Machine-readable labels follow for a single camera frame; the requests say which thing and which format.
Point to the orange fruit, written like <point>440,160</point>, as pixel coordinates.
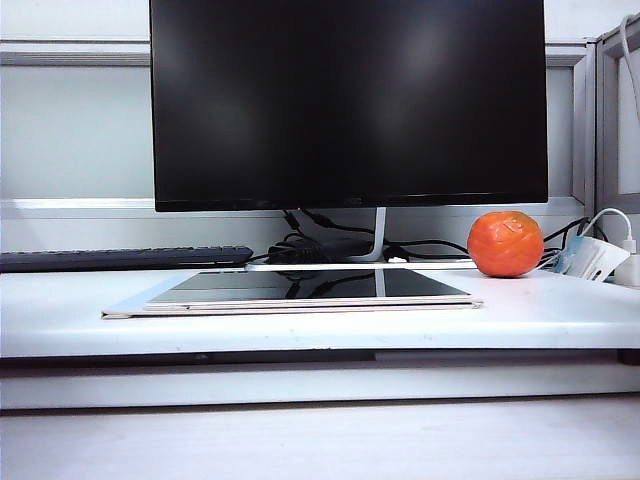
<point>505,245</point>

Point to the flat rectangular mirror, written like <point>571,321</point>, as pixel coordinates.
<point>300,291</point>

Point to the black power adapter brick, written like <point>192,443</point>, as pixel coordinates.
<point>292,250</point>

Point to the black computer monitor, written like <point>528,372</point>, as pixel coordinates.
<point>348,100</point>

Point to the dark keyboard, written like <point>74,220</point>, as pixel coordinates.
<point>120,257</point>

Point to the white and blue packet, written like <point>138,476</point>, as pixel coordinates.
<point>590,260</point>

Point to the white power adapter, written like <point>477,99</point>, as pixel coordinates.
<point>629,267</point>

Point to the white partition frame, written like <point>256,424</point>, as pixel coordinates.
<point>597,120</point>

